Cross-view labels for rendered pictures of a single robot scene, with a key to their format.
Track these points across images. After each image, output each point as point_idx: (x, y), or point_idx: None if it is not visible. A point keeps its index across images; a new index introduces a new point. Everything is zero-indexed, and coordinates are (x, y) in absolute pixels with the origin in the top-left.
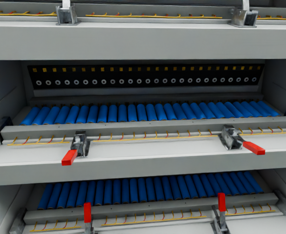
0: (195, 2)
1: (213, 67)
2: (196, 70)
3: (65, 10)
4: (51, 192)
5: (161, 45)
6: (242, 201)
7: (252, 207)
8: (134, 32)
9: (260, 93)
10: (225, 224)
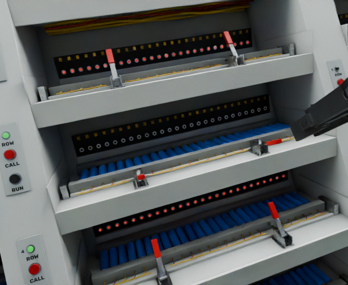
0: (198, 60)
1: (228, 105)
2: (215, 110)
3: (115, 78)
4: (108, 257)
5: (186, 88)
6: (294, 211)
7: (305, 215)
8: (165, 82)
9: (274, 118)
10: (283, 230)
